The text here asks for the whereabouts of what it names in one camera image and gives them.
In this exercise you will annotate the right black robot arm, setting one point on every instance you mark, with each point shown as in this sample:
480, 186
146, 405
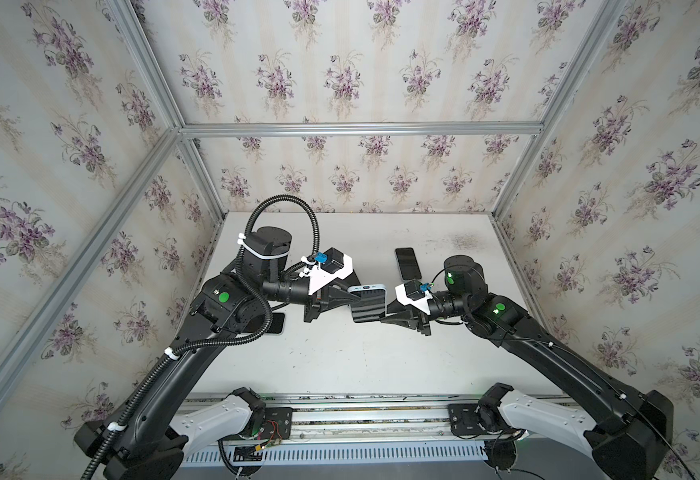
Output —
623, 430

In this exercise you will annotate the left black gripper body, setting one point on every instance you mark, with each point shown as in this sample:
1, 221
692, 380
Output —
316, 301

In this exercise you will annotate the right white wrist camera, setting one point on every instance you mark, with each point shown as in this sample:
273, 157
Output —
415, 294

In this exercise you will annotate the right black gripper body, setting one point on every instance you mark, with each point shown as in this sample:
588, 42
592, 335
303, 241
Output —
418, 318

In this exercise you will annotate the phone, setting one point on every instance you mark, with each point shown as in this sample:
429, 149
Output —
409, 268
277, 324
370, 304

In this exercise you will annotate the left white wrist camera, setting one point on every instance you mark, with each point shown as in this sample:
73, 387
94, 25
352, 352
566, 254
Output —
324, 267

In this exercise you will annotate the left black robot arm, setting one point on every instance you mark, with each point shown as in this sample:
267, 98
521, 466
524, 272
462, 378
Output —
141, 439

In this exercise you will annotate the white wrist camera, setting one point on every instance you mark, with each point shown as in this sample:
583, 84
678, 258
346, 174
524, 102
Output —
324, 267
415, 294

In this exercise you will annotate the aluminium cage frame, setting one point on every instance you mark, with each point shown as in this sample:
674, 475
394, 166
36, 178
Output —
172, 132

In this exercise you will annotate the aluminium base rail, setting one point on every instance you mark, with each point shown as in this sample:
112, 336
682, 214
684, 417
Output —
368, 418

